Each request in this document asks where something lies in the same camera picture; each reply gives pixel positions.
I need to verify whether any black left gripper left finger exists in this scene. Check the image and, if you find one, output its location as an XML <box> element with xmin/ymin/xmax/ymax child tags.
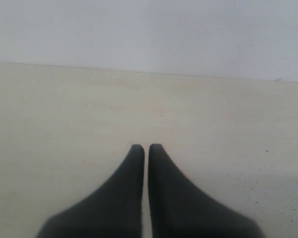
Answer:
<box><xmin>37</xmin><ymin>144</ymin><xmax>145</xmax><ymax>238</ymax></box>

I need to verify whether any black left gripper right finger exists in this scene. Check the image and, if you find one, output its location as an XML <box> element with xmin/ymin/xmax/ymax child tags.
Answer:
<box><xmin>148</xmin><ymin>144</ymin><xmax>263</xmax><ymax>238</ymax></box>

